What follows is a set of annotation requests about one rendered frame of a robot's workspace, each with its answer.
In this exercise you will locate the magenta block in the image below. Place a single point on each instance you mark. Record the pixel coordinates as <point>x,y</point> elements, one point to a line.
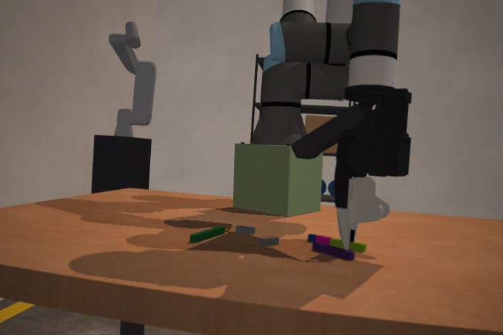
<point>322,239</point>

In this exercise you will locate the lime green rod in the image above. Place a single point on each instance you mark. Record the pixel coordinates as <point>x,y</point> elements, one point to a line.
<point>355,246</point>

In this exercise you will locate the purple rod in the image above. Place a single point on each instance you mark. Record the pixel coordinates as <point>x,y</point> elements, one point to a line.
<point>333,251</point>

